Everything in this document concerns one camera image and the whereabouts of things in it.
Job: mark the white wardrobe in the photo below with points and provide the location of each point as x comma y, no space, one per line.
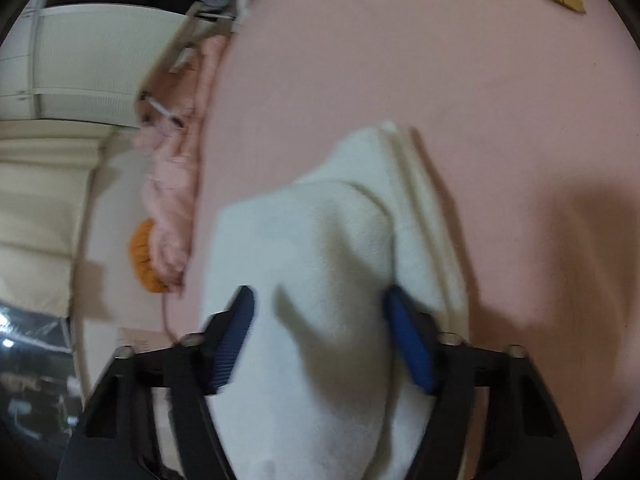
100,60

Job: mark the white fleece garment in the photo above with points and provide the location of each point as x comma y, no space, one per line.
310,240

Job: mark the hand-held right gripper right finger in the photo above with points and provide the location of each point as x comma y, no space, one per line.
410,340

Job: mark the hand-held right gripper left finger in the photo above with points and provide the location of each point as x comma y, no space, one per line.
235,340

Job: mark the pink bed sheet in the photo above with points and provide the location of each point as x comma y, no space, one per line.
450,60

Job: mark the pink comforter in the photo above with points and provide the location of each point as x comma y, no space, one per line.
175,185

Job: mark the orange pumpkin pillow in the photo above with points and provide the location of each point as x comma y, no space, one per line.
142,255

